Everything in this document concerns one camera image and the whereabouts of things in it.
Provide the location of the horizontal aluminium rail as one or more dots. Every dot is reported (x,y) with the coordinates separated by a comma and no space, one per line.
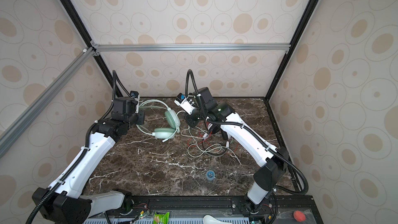
(191,47)

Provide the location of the mint green headphones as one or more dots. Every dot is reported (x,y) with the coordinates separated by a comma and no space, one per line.
(164,125)

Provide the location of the black vertical frame post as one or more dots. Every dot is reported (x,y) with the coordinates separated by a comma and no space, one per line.
(302,24)
(79,25)

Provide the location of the red round button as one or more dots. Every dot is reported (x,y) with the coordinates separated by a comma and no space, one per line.
(299,216)

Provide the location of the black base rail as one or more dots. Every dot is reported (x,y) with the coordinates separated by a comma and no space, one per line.
(230,209)

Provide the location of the black vertical frame post right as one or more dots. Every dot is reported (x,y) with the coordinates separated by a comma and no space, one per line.
(302,24)

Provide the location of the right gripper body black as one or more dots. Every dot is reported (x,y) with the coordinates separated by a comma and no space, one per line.
(196,115)

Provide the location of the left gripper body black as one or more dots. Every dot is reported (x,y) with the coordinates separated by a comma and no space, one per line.
(137,117)

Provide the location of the black vertical frame post left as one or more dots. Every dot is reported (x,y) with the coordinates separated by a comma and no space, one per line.
(79,25)

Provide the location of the white black red headphones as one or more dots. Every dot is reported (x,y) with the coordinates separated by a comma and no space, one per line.
(214,129)

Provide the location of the small blue tape roll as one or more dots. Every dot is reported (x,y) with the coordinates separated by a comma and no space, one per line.
(210,175)

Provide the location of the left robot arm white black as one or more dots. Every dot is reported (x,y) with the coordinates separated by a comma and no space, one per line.
(62,201)

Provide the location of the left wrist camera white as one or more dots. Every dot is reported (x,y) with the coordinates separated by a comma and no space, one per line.
(135,100)

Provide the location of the white spoon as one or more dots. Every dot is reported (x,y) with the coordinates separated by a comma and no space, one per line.
(208,219)

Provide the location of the green snack packet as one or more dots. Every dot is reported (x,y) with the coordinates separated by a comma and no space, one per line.
(161,218)

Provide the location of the diagonal aluminium rail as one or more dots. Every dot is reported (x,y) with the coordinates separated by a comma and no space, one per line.
(18,127)

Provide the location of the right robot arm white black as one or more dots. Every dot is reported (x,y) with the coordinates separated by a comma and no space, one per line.
(200,106)

